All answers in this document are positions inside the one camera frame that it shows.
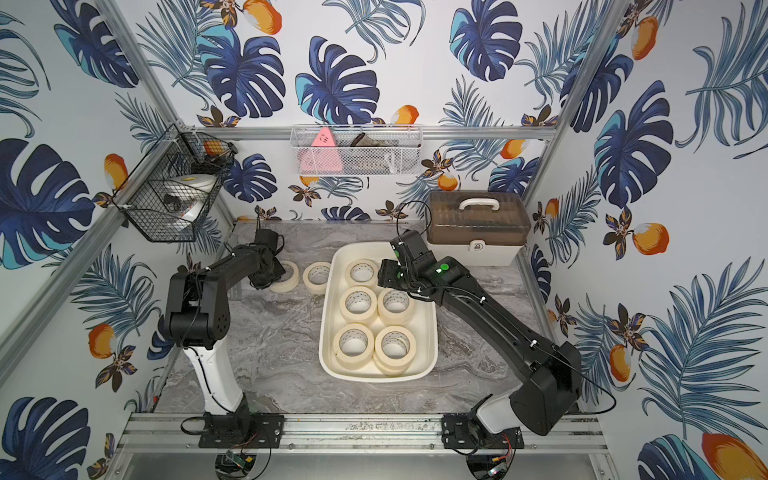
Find white object in black basket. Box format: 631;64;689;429
162;174;216;230

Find white mesh wall basket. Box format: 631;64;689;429
290;124;423;177

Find black wire basket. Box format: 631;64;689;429
112;124;237;243

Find cream tape roll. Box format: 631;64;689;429
373;326;417;376
345;258;379;290
332;323;375;370
377;288;415;326
269;260;300;294
339;286;378;326

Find pink triangle in basket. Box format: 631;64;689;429
298;127;343;176

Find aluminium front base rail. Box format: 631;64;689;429
117;414;608;456

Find white plastic storage tray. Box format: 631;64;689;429
318;242;438;384

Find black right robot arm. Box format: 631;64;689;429
378;230;583;436

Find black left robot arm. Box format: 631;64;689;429
160;229;286;416

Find brown lidded storage case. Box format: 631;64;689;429
425;191;531;267

